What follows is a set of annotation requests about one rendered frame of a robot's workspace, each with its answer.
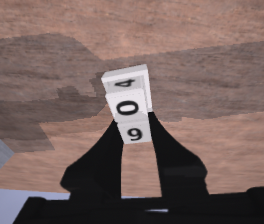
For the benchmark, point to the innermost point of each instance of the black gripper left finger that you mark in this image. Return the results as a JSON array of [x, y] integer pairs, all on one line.
[[96, 175]]

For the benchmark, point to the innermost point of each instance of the white cube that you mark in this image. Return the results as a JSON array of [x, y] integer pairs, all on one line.
[[126, 99], [135, 131]]

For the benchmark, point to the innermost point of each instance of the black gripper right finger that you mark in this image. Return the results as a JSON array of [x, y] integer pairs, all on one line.
[[182, 173]]

